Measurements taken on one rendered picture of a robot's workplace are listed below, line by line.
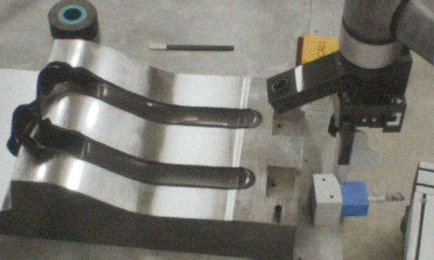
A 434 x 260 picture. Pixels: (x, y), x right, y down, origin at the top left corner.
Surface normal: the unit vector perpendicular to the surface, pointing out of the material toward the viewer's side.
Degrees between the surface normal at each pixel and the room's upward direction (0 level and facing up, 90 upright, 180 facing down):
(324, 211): 90
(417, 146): 0
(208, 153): 3
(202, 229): 90
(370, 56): 91
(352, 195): 0
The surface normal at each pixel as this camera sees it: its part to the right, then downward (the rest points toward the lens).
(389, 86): 0.06, 0.77
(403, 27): -0.68, 0.34
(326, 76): -0.45, -0.55
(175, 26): 0.04, -0.65
